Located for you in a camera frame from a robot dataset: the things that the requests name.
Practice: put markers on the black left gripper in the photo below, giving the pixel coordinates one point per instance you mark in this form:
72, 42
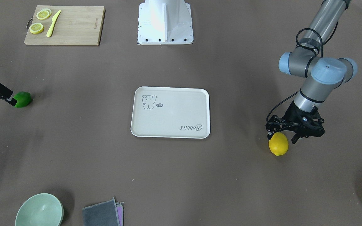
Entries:
294, 113

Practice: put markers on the yellow lemon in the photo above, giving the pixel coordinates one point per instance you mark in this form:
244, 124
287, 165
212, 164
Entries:
278, 144

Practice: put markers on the green lime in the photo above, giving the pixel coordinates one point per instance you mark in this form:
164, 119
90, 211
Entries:
22, 99

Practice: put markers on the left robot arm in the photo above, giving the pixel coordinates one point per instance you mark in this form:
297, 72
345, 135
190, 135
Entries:
322, 74

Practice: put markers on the cream serving tray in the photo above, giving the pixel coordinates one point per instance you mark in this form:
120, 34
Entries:
167, 112

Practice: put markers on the yellow plastic knife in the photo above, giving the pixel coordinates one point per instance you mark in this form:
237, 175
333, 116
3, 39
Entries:
51, 28

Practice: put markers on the wooden cutting board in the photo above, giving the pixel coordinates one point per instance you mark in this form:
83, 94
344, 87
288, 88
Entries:
75, 26

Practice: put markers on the green ceramic bowl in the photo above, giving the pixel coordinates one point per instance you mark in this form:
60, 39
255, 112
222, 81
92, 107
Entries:
40, 210

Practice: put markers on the grey folded cloth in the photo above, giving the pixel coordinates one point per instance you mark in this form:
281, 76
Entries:
109, 213

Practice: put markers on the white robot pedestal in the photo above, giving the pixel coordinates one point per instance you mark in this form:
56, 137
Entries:
165, 22

